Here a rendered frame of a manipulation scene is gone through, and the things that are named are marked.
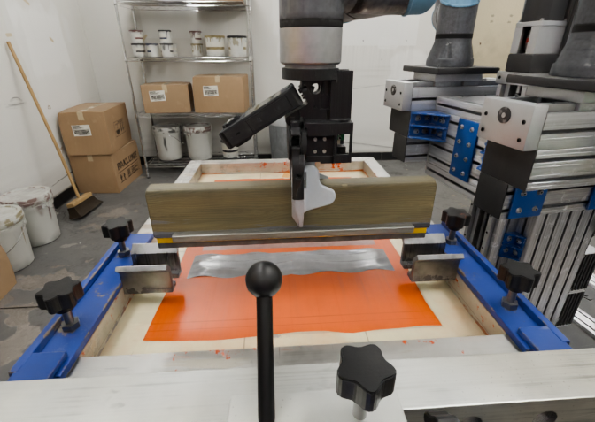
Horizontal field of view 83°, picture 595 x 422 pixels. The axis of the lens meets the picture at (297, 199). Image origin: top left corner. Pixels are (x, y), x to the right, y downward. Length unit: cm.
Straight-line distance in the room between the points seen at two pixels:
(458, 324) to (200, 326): 36
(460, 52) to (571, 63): 44
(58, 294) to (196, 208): 18
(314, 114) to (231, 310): 31
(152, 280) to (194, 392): 24
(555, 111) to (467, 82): 51
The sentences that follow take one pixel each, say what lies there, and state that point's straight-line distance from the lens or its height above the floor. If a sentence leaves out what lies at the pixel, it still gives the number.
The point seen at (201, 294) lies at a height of 96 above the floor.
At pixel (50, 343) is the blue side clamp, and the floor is 100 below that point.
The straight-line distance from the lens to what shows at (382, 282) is 60.
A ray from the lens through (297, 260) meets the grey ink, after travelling 62.
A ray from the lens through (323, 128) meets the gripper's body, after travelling 43.
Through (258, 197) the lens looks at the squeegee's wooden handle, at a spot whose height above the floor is 112.
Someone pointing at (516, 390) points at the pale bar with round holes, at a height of 104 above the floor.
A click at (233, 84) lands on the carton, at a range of 367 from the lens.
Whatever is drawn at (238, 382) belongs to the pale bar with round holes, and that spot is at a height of 104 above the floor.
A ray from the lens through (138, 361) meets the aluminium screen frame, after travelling 46.
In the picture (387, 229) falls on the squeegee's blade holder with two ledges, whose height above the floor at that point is 107.
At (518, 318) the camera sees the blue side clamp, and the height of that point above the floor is 100.
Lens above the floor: 131
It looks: 24 degrees down
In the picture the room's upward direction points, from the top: straight up
